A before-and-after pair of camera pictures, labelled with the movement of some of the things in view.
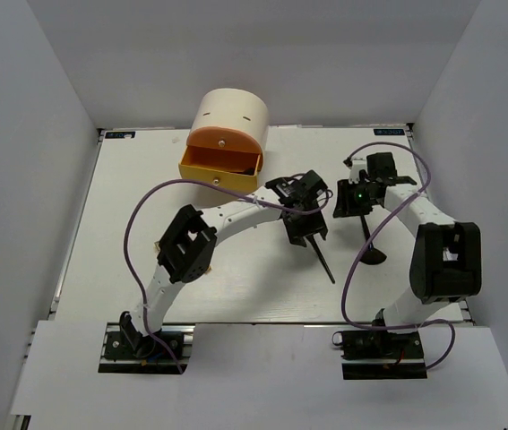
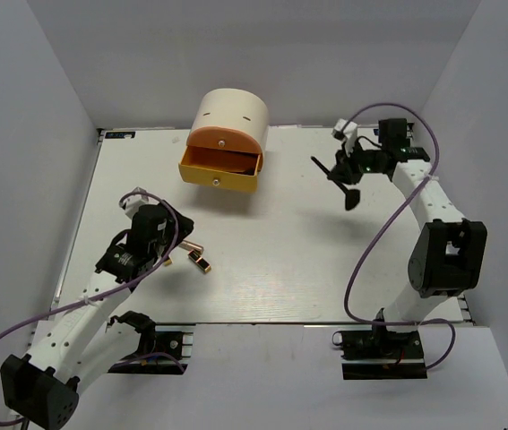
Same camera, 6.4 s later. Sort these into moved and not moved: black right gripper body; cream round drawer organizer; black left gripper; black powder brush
Moved: black right gripper body; black left gripper
Not moved: cream round drawer organizer; black powder brush
